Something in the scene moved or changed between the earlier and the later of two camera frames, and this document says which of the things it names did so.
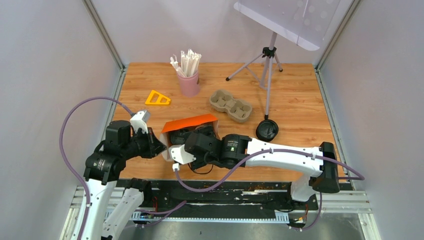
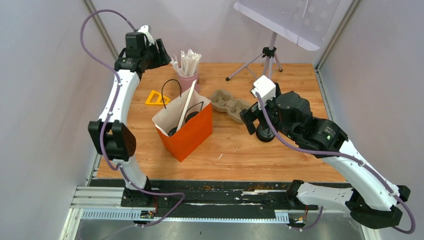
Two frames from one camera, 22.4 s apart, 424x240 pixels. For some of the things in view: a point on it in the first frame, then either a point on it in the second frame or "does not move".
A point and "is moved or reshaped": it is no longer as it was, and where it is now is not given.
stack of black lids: [266, 130] does not move
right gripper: [198, 162] to [250, 114]
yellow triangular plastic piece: [158, 101] does not move
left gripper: [154, 149] to [163, 58]
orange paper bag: [191, 122] is moved or reshaped
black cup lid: [208, 129] to [191, 115]
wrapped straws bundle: [189, 64] does not move
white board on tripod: [304, 23] does not move
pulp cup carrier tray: [240, 110] does not move
